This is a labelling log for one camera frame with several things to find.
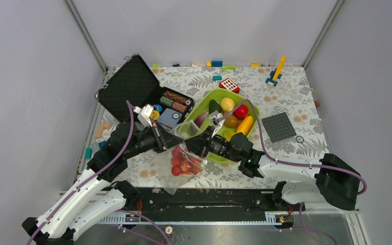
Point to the grey lego baseplate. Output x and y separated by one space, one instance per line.
278 127

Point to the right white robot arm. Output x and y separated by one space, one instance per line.
328 179

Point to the yellow blue block tower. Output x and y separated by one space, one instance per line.
275 74

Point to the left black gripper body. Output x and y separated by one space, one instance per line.
153 138

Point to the teal small block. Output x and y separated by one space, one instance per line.
217 78

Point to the yellow toy lemon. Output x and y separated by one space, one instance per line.
227 104

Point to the dark green toy avocado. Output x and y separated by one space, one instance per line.
214 107

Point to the blue lego brick back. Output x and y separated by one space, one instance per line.
216 63

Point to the teal block left edge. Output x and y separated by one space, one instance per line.
88 153

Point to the brown toy fruit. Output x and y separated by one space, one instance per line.
231 121

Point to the orange toy mango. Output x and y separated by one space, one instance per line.
245 126

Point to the purple toy eggplant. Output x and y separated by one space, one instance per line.
200 119

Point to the red white toy block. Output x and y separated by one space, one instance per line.
229 85

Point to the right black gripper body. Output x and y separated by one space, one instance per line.
217 145

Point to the yellow green toy fruit slice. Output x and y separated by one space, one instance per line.
228 134

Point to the peach wooden block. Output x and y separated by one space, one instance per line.
101 128

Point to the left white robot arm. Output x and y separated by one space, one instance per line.
71 216

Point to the blue playing card deck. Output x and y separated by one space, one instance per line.
169 118

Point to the red toy apple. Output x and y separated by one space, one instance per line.
241 112

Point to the clear zip top bag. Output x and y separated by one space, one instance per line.
167 181

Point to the green arch block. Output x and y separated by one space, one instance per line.
228 67

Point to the red lychee bunch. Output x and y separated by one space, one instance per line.
184 164

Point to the black poker chip case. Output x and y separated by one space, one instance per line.
136 83

